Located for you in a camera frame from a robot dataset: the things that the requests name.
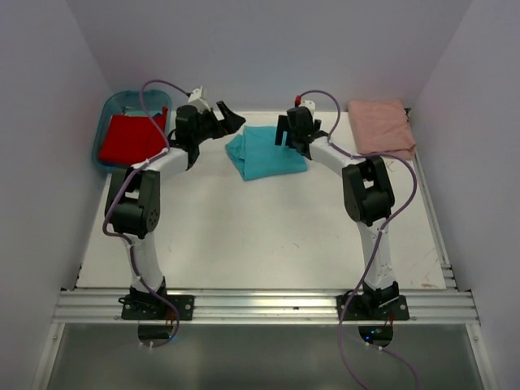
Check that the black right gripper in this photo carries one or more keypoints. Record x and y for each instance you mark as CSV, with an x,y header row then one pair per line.
x,y
283,126

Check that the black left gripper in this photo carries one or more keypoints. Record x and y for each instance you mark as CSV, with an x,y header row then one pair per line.
x,y
231,123

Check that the teal t-shirt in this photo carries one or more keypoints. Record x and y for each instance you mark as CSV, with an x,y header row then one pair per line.
x,y
255,155

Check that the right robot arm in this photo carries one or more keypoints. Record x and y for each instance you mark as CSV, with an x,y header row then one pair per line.
x,y
367,192

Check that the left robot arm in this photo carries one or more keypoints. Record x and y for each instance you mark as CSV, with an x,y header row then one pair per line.
x,y
133,202

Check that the folded pink t-shirt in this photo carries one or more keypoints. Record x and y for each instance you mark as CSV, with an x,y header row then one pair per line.
x,y
381,127

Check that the teal plastic bin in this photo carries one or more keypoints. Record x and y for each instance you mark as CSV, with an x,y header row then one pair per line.
x,y
125,103

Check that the red t-shirt in bin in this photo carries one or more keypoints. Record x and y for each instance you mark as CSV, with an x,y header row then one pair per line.
x,y
130,140

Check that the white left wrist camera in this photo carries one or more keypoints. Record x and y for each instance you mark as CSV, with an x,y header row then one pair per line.
x,y
197,98

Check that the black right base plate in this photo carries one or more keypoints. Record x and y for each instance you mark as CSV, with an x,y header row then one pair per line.
x,y
360,309

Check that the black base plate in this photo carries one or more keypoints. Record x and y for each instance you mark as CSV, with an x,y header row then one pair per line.
x,y
360,309
158,310

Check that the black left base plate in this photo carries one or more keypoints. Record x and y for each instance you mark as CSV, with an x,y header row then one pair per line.
x,y
158,310

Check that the aluminium mounting rail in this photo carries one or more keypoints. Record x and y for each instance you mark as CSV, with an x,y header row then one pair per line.
x,y
270,306

